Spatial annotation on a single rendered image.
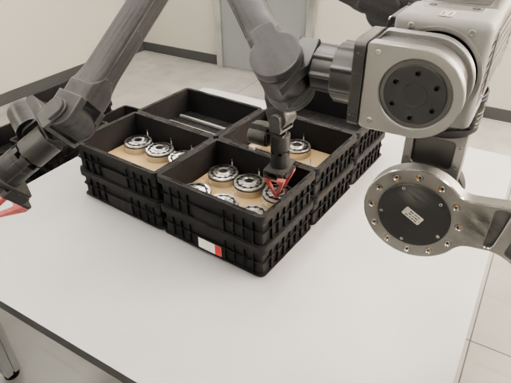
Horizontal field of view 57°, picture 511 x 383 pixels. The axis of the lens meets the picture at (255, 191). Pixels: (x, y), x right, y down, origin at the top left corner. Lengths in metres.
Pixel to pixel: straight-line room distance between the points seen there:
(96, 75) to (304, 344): 0.80
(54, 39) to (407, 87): 4.59
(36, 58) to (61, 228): 3.38
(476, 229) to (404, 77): 0.41
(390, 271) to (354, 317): 0.22
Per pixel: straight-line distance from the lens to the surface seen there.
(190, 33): 5.41
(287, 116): 1.33
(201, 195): 1.37
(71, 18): 5.19
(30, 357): 2.32
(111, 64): 0.90
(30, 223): 1.80
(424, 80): 0.64
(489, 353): 2.34
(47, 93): 3.27
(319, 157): 1.75
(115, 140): 1.87
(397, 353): 1.29
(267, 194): 1.48
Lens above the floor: 1.69
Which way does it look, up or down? 34 degrees down
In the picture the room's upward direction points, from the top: straight up
